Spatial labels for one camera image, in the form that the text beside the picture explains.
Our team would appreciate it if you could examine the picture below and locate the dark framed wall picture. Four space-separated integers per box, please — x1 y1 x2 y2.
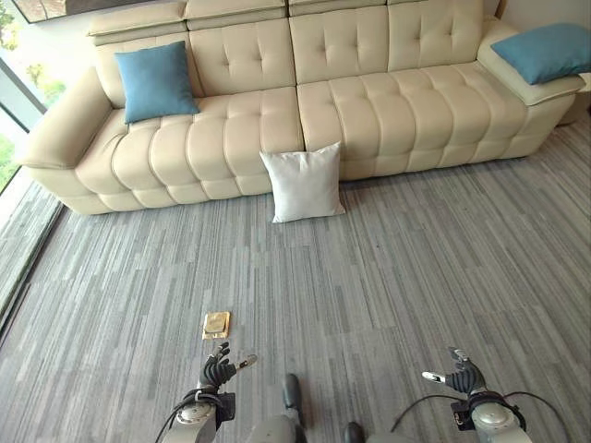
9 0 184 25

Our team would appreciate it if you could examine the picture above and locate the white square cushion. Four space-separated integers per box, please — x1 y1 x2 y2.
259 140 346 224

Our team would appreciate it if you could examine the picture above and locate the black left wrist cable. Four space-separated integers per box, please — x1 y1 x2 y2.
154 395 204 443

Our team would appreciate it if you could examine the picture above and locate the brass floor socket plate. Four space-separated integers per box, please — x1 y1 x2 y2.
201 311 231 341

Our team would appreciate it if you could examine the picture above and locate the right robot leg and foot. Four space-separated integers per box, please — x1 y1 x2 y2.
344 421 407 443

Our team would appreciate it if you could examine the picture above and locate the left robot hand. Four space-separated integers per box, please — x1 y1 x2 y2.
197 341 259 393

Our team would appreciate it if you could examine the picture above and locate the blue square cushion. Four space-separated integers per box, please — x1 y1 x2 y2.
489 22 591 86
114 40 201 125

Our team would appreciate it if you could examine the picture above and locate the glass window with dark frame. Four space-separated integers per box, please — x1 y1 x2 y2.
0 0 66 333

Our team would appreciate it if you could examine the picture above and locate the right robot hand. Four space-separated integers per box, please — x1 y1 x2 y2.
421 346 486 396

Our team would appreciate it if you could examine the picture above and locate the cream leather tufted sofa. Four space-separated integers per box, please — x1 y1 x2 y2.
17 0 586 216

